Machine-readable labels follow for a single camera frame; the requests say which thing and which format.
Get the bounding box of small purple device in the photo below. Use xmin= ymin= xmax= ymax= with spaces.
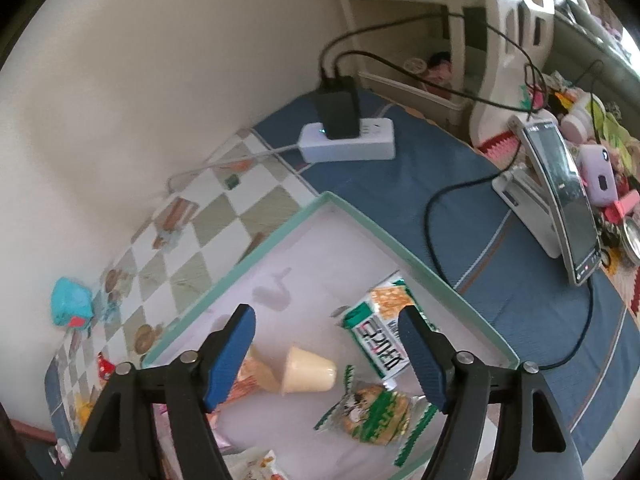
xmin=577 ymin=144 xmax=618 ymax=207

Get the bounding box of teal cardboard box lid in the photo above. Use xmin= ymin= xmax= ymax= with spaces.
xmin=141 ymin=191 xmax=521 ymax=480

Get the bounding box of yellow snack packet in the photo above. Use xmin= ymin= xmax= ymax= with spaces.
xmin=72 ymin=392 xmax=101 ymax=436

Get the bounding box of pink plush toy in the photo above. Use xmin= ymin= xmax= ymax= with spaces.
xmin=427 ymin=52 xmax=456 ymax=83

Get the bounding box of white power strip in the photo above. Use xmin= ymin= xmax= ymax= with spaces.
xmin=298 ymin=119 xmax=397 ymax=163

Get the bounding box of white power strip cable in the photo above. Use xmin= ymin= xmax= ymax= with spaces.
xmin=167 ymin=142 xmax=303 ymax=193

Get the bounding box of slim orange white packet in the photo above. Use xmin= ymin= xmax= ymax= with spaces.
xmin=220 ymin=447 xmax=288 ymax=480

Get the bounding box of orange cracker packet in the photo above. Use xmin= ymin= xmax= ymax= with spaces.
xmin=220 ymin=344 xmax=288 ymax=406

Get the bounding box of large red snack packet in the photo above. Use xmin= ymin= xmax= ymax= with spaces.
xmin=95 ymin=352 xmax=121 ymax=386

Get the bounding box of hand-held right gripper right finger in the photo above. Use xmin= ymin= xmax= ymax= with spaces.
xmin=397 ymin=305 xmax=586 ymax=480

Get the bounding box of smartphone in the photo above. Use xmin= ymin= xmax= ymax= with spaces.
xmin=520 ymin=121 xmax=603 ymax=287

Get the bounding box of yellow jelly cup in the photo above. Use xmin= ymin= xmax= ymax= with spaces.
xmin=280 ymin=345 xmax=338 ymax=395

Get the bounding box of white phone stand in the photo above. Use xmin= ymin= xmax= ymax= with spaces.
xmin=492 ymin=162 xmax=568 ymax=260

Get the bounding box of black charger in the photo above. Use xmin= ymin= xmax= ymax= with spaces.
xmin=315 ymin=76 xmax=361 ymax=140

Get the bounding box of green clear cookie packet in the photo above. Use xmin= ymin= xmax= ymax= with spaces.
xmin=314 ymin=365 xmax=441 ymax=467

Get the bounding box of pile of small trinkets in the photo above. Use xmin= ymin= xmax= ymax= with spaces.
xmin=520 ymin=70 xmax=640 ymax=271

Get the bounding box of teal plastic toy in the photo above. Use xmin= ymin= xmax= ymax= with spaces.
xmin=50 ymin=276 xmax=96 ymax=331

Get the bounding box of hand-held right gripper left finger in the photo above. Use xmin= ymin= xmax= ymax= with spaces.
xmin=62 ymin=303 xmax=257 ymax=480

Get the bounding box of green white snack packet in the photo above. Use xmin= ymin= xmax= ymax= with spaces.
xmin=341 ymin=271 xmax=441 ymax=390

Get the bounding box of black charger cable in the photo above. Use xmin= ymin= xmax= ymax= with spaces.
xmin=320 ymin=10 xmax=551 ymax=111

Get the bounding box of black phone cable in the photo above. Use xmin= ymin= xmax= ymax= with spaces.
xmin=424 ymin=175 xmax=596 ymax=368

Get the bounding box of white lattice bed frame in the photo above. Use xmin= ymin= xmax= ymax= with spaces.
xmin=440 ymin=0 xmax=566 ymax=146

